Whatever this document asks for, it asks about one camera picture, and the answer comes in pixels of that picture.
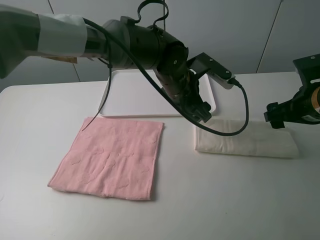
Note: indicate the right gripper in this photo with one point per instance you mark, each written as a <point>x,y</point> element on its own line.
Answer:
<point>303,108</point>

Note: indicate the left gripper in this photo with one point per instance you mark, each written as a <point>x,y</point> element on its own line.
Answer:
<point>184,91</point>

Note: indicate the cream white towel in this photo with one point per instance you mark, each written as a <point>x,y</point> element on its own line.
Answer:
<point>258,139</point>

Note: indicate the pink towel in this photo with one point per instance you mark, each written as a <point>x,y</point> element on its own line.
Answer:
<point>111,158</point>

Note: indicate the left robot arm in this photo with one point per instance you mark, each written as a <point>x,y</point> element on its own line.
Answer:
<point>123,44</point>

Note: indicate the white plastic tray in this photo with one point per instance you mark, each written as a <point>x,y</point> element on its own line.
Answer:
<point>131,95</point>

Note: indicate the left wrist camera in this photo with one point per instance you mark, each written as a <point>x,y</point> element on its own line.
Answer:
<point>204,64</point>

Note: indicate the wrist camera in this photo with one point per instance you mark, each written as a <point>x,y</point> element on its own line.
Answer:
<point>204,64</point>
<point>308,68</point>

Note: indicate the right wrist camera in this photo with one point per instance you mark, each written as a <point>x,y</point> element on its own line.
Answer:
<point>308,68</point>

